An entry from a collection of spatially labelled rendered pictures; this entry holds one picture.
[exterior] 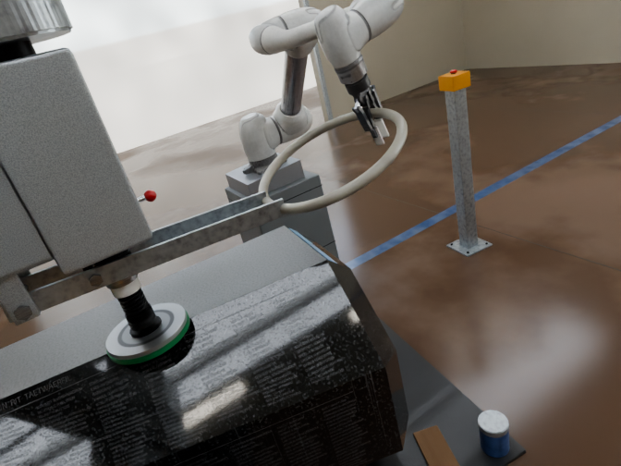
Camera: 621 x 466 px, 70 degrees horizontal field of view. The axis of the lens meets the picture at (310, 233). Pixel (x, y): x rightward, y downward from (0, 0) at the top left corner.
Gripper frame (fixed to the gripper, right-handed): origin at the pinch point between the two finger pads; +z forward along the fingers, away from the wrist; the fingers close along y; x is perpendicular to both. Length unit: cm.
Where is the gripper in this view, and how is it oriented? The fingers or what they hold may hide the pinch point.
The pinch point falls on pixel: (379, 132)
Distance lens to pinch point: 152.5
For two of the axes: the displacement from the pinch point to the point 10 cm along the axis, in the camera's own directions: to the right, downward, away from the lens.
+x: 7.6, 0.2, -6.4
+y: -4.6, 7.2, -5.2
